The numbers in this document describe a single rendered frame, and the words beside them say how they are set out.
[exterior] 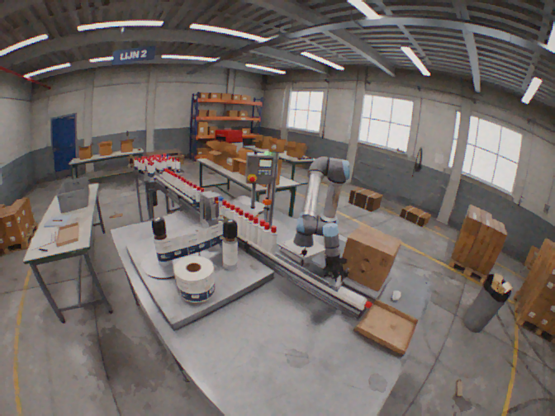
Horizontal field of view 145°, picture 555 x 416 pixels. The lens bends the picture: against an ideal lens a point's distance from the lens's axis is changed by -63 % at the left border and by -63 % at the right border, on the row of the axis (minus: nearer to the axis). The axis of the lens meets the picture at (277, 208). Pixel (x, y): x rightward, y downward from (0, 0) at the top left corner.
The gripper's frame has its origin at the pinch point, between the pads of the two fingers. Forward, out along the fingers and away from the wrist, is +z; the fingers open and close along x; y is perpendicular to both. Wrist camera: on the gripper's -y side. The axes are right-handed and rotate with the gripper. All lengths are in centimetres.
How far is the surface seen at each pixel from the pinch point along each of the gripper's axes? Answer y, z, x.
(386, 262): -20.9, -7.5, 20.9
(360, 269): -20.5, -1.0, 4.6
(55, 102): 226, -456, -748
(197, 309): 63, -9, -36
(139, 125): -106, -319, -747
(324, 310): 11.9, 9.4, -1.4
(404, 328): -4.5, 23.7, 39.4
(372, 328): 6.6, 18.1, 24.0
